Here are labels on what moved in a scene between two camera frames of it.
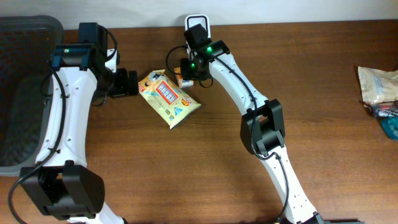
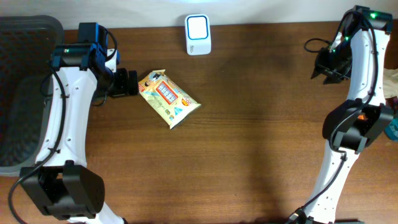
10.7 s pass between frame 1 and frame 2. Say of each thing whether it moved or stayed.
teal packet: stayed
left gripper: stayed
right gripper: moved
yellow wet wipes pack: stayed
